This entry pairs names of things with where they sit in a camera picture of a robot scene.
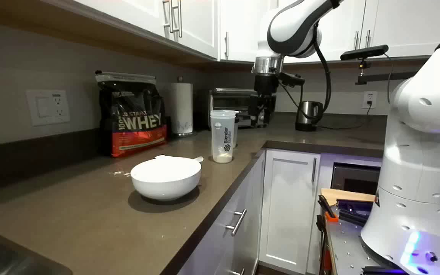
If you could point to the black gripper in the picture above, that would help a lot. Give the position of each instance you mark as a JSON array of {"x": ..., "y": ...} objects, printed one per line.
[{"x": 266, "y": 86}]

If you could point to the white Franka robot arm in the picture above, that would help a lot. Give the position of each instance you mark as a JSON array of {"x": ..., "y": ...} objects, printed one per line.
[{"x": 419, "y": 154}]

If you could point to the clear open shaker bottle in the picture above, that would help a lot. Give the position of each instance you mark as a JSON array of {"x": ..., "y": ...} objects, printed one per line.
[{"x": 223, "y": 138}]

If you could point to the silver toaster oven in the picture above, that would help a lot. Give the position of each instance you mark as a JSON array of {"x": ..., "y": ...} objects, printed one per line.
[{"x": 229, "y": 105}]

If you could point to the steel electric kettle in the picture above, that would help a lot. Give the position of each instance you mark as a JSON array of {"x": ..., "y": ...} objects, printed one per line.
[{"x": 309, "y": 117}]

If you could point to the white paper towel roll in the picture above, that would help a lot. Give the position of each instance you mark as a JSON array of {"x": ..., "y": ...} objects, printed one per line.
[{"x": 182, "y": 109}]

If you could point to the metal paper towel holder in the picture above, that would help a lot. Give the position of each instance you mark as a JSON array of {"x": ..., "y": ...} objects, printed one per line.
[{"x": 180, "y": 79}]

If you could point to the white lower cabinet door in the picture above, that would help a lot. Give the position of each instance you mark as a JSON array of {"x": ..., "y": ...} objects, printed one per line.
[{"x": 286, "y": 215}]

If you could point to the black built-in appliance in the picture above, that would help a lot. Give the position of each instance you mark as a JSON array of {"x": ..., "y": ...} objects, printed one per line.
[{"x": 354, "y": 178}]

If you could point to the wooden board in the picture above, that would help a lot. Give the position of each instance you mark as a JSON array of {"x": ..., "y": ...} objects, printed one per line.
[{"x": 347, "y": 196}]

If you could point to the white ceramic bowl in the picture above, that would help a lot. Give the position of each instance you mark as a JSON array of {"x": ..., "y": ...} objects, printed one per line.
[{"x": 165, "y": 181}]

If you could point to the black red whey protein bag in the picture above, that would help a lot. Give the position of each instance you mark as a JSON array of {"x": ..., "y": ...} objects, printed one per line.
[{"x": 130, "y": 120}]

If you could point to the white lower drawer cabinet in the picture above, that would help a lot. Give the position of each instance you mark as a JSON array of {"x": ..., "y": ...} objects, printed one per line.
[{"x": 214, "y": 245}]

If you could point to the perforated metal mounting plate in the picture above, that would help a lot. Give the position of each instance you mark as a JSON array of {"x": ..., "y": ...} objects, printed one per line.
[{"x": 350, "y": 250}]

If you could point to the white upper corner cabinets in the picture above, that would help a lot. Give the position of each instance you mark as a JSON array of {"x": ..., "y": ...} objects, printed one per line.
[{"x": 408, "y": 25}]

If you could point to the steel kitchen sink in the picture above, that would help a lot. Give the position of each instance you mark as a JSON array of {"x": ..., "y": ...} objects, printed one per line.
[{"x": 0, "y": 254}]

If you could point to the wall outlet with plug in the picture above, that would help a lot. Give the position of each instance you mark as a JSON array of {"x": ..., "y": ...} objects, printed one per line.
[{"x": 368, "y": 99}]

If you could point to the black camera on stand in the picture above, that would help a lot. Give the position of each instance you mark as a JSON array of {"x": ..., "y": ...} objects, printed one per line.
[{"x": 365, "y": 53}]

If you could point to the white upper wall cabinet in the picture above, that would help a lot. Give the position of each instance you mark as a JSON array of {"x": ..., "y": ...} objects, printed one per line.
[{"x": 128, "y": 10}]

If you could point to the white wall outlet plate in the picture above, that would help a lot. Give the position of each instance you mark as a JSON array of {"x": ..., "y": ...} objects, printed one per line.
[{"x": 47, "y": 106}]

